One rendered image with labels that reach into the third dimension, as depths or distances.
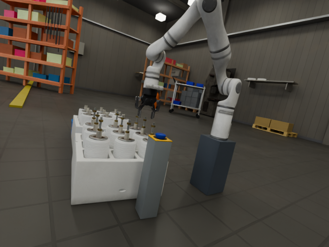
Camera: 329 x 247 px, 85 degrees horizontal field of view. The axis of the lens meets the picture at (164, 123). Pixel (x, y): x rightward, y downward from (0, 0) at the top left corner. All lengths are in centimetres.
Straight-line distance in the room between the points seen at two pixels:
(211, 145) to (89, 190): 61
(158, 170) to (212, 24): 62
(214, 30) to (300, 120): 653
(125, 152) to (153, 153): 18
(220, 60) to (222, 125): 33
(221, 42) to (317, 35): 700
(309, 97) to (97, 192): 696
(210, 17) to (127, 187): 78
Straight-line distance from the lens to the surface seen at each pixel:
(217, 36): 88
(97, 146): 76
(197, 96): 845
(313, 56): 759
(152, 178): 69
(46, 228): 75
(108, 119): 131
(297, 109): 731
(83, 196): 81
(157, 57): 92
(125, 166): 78
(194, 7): 92
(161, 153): 67
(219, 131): 100
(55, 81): 589
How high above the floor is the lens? 47
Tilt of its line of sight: 9 degrees down
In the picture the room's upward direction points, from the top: 11 degrees clockwise
